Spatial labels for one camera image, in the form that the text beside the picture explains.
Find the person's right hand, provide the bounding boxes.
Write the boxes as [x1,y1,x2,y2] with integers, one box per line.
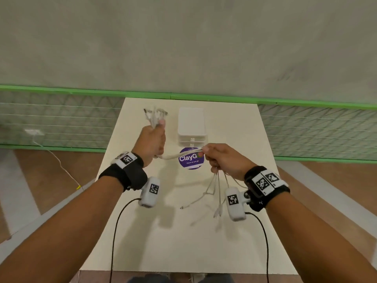
[203,143,251,182]

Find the person's left hand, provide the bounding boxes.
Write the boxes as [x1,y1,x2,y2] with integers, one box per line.
[132,119,167,168]

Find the bundle of white cables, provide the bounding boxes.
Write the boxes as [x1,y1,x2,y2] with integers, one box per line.
[144,107,249,219]

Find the person's right forearm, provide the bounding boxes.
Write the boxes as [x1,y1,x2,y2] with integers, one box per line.
[264,192,377,283]

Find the person's left forearm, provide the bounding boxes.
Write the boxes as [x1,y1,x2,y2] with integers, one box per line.
[0,173,125,283]

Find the round purple sticker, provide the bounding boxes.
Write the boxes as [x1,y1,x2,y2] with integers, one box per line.
[178,147,205,170]

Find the white plastic box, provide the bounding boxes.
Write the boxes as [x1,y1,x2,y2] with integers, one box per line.
[177,107,207,148]

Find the black left wristband with markers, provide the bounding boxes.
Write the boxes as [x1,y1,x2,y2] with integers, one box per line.
[98,152,148,192]

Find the black wristband with markers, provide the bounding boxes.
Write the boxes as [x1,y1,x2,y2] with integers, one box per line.
[98,152,148,192]
[243,165,291,212]

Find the black right wristband with markers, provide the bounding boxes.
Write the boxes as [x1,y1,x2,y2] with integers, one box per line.
[243,165,291,212]

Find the green mesh fence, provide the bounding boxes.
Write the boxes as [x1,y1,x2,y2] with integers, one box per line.
[0,84,377,164]

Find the person's dark trousers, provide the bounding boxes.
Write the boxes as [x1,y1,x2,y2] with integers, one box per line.
[128,273,237,283]

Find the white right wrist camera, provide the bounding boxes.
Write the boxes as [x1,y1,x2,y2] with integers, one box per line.
[225,187,251,222]

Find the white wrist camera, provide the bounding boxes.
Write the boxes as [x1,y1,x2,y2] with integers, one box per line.
[225,187,251,222]
[138,176,161,208]

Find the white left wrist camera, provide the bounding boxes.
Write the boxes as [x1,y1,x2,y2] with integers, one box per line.
[138,176,161,208]

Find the black right camera cable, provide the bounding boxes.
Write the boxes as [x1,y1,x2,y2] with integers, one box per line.
[245,212,270,283]

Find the black camera cable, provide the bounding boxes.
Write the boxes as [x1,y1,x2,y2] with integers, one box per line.
[245,212,270,283]
[109,198,142,283]

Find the thin white floor cable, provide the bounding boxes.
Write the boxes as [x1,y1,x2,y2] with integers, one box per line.
[32,135,84,191]

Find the black left camera cable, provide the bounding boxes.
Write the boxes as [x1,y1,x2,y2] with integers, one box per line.
[109,198,142,283]

